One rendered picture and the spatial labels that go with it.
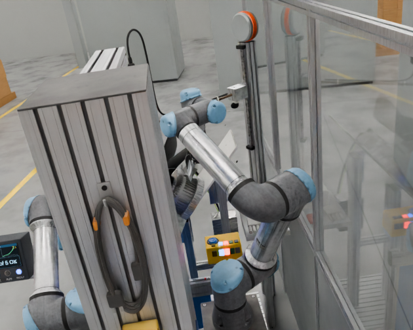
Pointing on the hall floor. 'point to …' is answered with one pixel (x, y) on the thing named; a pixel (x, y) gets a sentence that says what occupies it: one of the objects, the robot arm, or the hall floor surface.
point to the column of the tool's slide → (257, 161)
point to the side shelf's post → (269, 302)
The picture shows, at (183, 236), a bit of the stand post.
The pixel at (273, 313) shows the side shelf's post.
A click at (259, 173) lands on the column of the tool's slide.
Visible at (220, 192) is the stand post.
